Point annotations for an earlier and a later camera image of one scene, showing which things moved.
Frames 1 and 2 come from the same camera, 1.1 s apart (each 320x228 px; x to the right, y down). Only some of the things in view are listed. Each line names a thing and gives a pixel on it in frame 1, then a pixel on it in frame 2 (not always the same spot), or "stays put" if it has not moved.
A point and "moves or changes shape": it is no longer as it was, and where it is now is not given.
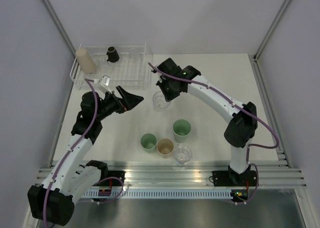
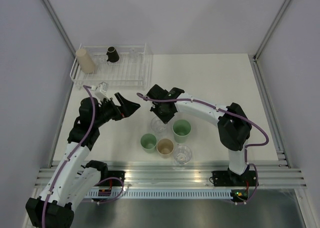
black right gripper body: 168,90 to 164,116
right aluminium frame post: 256,67 stays put
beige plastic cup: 165,147 stays put
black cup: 112,54 stays put
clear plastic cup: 160,104 moves or changes shape
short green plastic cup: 149,142 stays put
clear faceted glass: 182,154 stays put
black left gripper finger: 132,101 to 129,112
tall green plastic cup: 181,128 stays put
